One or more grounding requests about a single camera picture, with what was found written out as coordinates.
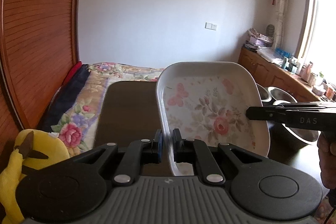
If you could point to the white floral square plate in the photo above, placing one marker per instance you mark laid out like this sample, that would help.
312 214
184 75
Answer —
207 101

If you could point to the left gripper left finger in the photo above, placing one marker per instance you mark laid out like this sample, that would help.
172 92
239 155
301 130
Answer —
137 154

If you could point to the medium steel bowl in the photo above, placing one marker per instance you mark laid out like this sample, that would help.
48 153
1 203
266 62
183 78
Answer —
280 95

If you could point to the yellow plush toy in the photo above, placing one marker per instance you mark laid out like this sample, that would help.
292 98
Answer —
33 150

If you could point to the bottles on sideboard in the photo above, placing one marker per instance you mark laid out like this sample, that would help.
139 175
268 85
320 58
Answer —
325 91

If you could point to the floral bed quilt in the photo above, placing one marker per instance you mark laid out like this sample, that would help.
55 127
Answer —
77 127

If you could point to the dark blue blanket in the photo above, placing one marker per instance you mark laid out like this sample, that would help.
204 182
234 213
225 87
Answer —
65 98

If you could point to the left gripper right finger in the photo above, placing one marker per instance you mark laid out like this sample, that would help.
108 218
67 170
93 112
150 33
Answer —
192 157

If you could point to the large steel bowl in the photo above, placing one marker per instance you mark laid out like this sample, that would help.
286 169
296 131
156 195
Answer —
294 137

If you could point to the stack of papers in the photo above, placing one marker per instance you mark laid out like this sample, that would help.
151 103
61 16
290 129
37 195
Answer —
256 41

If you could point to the white wall switch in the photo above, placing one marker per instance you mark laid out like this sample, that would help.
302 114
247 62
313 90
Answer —
210 26

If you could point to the wooden sideboard cabinet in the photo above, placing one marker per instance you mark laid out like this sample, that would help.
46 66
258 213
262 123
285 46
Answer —
267 74

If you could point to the small steel bowl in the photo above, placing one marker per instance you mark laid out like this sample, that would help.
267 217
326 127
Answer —
264 94

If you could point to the wooden louvered wardrobe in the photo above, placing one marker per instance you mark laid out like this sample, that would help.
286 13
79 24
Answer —
38 48

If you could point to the person's right hand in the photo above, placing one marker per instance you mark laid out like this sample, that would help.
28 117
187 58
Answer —
326 151

